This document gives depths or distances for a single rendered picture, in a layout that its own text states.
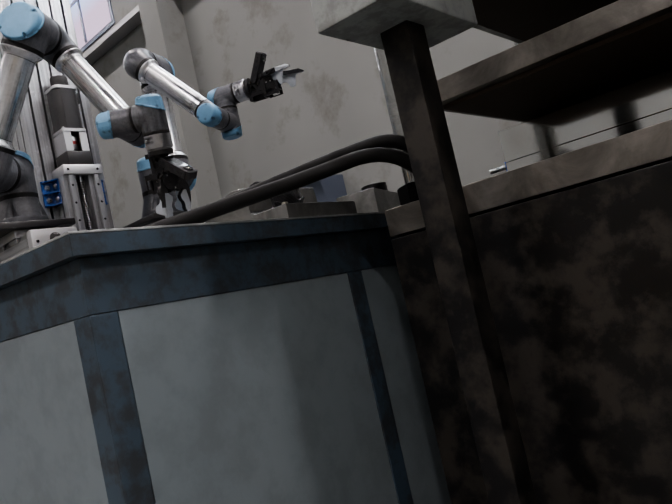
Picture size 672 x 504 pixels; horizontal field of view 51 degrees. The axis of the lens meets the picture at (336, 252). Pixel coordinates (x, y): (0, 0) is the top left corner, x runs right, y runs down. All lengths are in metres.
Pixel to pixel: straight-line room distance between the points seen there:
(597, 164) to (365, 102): 4.41
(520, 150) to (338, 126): 4.03
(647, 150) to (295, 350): 0.73
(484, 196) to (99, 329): 0.76
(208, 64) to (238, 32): 0.53
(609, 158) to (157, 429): 0.89
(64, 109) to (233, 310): 1.41
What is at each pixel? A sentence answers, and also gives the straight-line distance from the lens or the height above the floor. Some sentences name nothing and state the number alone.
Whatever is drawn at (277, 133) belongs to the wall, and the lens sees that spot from 6.36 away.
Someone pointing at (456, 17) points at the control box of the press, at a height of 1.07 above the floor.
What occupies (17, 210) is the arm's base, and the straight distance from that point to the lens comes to 2.27.
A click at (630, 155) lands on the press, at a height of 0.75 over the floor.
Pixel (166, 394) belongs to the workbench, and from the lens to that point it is 1.20.
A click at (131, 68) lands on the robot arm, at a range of 2.68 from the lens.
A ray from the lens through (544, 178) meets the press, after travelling 1.37.
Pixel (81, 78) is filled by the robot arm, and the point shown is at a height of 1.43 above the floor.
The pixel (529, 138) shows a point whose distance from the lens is 1.89.
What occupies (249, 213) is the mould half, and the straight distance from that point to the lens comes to 1.71.
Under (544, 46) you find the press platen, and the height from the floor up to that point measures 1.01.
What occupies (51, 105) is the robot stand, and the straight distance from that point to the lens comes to 2.61.
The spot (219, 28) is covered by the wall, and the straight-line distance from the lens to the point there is 7.08.
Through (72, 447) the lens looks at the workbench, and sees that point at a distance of 1.25.
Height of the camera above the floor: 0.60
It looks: 4 degrees up
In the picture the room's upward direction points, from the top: 13 degrees counter-clockwise
